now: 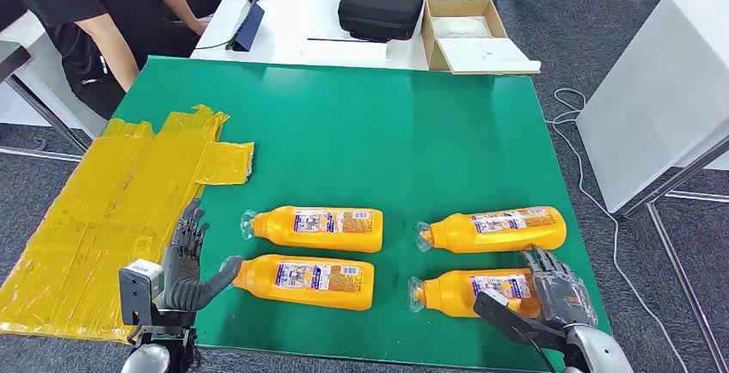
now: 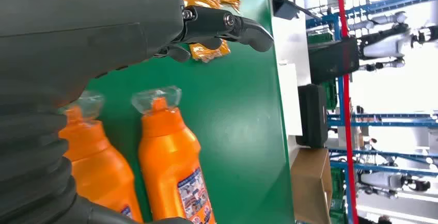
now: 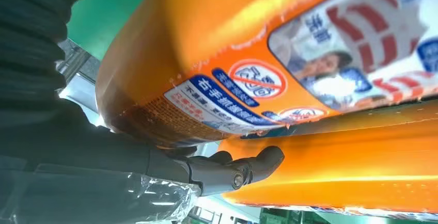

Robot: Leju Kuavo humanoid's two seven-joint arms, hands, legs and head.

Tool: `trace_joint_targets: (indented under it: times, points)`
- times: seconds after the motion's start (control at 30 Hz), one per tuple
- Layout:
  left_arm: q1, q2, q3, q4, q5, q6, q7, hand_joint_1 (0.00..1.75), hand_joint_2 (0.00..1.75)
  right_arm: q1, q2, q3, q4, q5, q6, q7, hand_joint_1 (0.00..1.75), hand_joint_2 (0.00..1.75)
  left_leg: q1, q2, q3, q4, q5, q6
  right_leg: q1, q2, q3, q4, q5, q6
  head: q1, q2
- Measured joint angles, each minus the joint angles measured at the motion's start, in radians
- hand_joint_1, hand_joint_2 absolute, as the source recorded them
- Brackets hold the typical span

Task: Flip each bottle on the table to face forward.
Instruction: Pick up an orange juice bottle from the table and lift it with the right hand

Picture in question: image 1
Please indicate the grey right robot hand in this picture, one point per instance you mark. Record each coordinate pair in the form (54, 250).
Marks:
(564, 296)

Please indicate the white paper sheet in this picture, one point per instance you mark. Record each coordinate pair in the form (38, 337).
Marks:
(341, 54)

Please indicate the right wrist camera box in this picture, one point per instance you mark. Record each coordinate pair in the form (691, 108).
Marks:
(495, 297)

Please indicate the white bag in box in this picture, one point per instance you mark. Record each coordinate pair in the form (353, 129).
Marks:
(461, 26)

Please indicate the yellow plastic sheet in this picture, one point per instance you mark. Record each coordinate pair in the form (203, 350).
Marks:
(114, 199)

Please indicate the orange bottle with clear cap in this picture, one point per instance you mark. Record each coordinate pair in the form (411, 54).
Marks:
(501, 231)
(319, 231)
(307, 282)
(455, 293)

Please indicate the tablet with dark blue cover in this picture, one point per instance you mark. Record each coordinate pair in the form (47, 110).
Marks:
(248, 26)

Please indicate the person's left hand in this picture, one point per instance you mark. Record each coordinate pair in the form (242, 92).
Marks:
(200, 25)

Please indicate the white side table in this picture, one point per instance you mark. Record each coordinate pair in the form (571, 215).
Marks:
(655, 103)

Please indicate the brown cardboard box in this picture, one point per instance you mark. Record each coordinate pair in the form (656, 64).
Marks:
(430, 34)

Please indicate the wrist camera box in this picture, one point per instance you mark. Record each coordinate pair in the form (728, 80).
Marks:
(136, 291)
(495, 297)

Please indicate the black zip carrying case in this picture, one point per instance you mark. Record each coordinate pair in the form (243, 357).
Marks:
(379, 12)

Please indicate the white desk with metal leg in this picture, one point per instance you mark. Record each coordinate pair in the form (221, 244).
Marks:
(23, 103)

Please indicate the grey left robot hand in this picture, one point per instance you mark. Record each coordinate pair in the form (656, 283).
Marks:
(179, 279)

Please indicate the person's right forearm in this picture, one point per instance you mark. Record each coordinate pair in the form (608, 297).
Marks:
(111, 51)

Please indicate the black right camera bracket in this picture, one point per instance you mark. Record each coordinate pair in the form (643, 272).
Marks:
(512, 322)

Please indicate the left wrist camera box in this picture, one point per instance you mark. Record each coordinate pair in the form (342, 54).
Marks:
(136, 291)

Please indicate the white flat board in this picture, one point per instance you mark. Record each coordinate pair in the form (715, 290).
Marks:
(490, 54)

